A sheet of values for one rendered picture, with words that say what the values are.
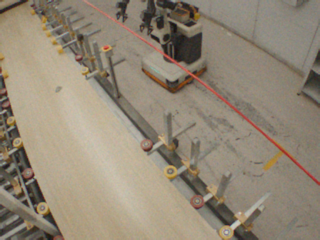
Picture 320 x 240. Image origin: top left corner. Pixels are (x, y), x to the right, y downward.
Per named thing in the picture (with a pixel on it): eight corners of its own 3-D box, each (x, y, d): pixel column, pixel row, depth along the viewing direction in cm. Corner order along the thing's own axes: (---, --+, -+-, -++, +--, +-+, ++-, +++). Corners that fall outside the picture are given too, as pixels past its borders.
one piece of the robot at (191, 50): (173, 47, 350) (171, -4, 286) (202, 63, 323) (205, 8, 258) (156, 57, 337) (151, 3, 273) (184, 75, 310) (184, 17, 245)
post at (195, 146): (191, 176, 170) (196, 136, 133) (195, 178, 168) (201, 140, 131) (188, 178, 169) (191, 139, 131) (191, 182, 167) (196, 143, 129)
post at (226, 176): (215, 201, 157) (228, 168, 120) (218, 205, 156) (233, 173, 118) (211, 204, 156) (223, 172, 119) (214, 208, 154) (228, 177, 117)
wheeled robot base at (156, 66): (175, 51, 366) (175, 38, 347) (208, 71, 334) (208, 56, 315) (140, 71, 340) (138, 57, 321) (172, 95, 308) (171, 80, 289)
